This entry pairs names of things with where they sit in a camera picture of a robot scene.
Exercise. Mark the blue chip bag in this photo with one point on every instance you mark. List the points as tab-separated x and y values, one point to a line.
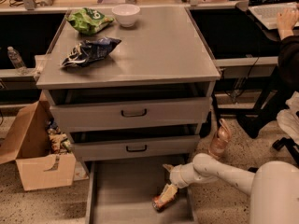
87	51

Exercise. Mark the top drawer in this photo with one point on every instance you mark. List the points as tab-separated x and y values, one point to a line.
135	114

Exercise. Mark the grey drawer cabinet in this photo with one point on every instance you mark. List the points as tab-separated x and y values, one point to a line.
162	57

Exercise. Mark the middle drawer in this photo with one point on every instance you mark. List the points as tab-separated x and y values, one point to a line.
126	149

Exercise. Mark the white bowl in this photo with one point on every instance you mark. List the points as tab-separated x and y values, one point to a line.
126	14

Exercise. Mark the bottom drawer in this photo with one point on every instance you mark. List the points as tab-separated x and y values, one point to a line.
121	192

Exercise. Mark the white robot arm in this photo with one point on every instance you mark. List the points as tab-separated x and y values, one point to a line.
273	188

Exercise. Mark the person in black clothes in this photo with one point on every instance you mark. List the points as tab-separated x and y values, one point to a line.
285	82

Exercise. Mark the person's hand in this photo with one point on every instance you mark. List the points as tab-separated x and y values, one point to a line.
286	22

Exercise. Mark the drawer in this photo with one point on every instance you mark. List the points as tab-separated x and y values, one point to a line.
126	149
135	114
121	192

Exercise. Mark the green chip bag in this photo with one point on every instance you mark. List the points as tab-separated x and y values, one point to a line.
89	21

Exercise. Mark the cardboard box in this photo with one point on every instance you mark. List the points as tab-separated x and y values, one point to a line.
28	144

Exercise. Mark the laptop computer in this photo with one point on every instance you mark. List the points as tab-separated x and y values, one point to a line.
265	11

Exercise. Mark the black office chair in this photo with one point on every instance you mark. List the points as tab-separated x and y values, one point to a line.
291	146

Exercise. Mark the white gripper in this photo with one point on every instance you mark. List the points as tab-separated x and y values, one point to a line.
177	176

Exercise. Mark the clear water bottle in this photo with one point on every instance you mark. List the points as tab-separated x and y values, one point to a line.
17	61

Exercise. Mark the snack packets in box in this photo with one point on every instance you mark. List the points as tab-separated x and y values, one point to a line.
59	142

